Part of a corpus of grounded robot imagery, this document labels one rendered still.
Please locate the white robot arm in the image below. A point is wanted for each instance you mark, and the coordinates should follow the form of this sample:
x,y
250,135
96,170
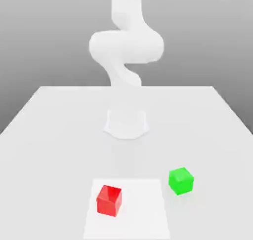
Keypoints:
x,y
126,46

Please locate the small green cube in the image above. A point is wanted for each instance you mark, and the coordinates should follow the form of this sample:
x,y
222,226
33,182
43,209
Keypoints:
x,y
180,181

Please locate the small red cube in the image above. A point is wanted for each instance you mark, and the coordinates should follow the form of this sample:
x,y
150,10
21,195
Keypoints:
x,y
108,202

